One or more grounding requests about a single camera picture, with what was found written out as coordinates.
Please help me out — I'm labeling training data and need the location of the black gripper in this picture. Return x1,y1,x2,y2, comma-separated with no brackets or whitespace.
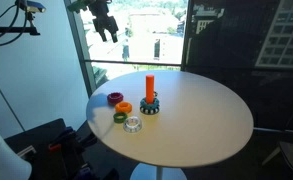
88,0,120,44

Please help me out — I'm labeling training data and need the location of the orange stacking peg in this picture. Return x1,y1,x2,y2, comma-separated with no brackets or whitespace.
145,73,156,105

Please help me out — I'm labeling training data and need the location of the black and white gear base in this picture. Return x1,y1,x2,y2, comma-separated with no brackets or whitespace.
139,106,160,116

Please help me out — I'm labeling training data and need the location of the black equipment cart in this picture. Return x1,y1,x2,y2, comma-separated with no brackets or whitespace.
4,118,120,180

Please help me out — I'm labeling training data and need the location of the white rounded plastic housing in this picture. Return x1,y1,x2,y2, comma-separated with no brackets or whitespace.
0,116,33,180

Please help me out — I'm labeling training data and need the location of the white chair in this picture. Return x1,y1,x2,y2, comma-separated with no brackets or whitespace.
261,139,293,180

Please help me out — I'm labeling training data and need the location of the grey window frame post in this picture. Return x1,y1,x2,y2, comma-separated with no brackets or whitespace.
63,0,97,98

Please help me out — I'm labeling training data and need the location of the dark window rail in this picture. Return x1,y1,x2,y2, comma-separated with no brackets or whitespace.
83,58,182,67

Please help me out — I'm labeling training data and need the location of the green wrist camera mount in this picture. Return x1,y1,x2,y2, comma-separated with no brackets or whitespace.
67,0,90,14

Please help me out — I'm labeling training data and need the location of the orange toy ring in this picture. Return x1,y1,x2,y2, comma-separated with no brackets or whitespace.
114,101,133,114

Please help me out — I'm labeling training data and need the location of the teal toy ring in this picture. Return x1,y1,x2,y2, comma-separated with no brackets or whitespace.
139,96,160,113

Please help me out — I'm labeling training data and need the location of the green toy ring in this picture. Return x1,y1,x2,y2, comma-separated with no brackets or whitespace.
112,111,129,124

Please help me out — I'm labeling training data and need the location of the grey and blue stereo camera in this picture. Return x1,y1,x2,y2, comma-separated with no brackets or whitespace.
15,0,47,14

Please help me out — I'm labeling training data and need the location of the clear toy ring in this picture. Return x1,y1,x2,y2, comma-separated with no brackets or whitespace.
123,115,143,134

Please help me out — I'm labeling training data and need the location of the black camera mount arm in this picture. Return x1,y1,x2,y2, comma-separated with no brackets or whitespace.
0,11,41,37

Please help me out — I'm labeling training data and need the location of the blue clamp handle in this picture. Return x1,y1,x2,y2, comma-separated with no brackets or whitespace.
51,126,76,145

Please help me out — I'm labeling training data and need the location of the black camera cable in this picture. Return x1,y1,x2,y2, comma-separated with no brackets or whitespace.
0,3,30,47

